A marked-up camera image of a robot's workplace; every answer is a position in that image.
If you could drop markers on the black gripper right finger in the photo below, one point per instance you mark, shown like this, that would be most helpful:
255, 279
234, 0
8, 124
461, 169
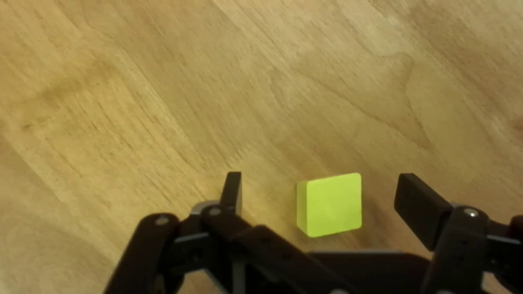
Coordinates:
418, 200

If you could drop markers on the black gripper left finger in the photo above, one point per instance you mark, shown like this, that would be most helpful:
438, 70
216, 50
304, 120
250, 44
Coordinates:
230, 189

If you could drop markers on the yellow cube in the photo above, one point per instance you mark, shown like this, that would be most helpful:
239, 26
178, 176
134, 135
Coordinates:
332, 205

